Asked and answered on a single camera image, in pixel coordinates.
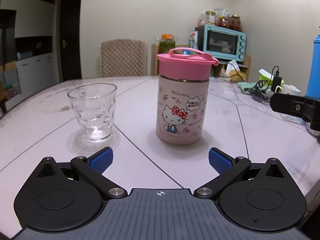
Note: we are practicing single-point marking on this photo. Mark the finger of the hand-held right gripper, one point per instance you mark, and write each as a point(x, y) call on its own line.
point(290, 106)

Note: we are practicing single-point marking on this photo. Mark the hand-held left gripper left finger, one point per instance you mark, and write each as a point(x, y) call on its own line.
point(101, 160)

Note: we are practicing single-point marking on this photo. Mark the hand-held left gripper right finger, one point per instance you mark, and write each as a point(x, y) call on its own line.
point(220, 162)

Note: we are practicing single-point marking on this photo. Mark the beige cartoon print bottle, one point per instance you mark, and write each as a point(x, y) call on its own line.
point(182, 110)

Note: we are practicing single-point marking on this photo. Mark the pink bottle cap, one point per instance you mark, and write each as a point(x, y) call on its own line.
point(183, 65)

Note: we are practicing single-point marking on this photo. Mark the white mug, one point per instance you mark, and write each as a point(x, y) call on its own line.
point(291, 90)

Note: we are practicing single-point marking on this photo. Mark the black charger plug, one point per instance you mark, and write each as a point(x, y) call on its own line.
point(277, 81)

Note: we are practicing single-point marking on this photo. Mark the lime green bowl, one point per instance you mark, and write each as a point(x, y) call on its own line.
point(265, 76)

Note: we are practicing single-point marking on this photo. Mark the blue thermos flask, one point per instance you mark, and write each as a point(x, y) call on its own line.
point(313, 67)

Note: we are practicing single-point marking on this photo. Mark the green cloth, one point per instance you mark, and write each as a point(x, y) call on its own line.
point(246, 87)

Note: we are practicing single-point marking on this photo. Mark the clear dimpled glass cup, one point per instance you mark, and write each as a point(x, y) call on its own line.
point(93, 110)

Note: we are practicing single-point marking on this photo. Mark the wooden shelf unit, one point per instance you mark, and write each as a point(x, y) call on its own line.
point(246, 66)

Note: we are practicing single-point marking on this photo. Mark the teal toaster oven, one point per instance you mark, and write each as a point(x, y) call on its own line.
point(221, 42)

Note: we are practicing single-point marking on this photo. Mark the tall jar of red preserve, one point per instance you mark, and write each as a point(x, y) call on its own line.
point(235, 23)

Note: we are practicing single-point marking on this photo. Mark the chair with quilted beige cover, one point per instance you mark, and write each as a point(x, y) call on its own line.
point(122, 58)

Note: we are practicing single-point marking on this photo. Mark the small jar of red preserve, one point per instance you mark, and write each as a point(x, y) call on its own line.
point(223, 22)

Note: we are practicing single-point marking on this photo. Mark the white plastic bag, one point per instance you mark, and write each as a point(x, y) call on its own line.
point(221, 12)

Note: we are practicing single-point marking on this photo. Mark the white and red snack packet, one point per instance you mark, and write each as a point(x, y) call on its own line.
point(193, 40)

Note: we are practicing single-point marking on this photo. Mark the glass jar with yellow lid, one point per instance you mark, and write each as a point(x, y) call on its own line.
point(210, 18)

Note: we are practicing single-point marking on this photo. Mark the white cabinet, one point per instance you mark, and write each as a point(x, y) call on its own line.
point(32, 62)

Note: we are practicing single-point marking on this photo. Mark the dark wooden door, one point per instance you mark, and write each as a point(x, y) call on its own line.
point(71, 37)

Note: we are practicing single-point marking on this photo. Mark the green jar with orange lid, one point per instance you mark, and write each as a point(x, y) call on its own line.
point(167, 42)

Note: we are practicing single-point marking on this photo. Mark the black perforated bracket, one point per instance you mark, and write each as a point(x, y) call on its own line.
point(258, 87)

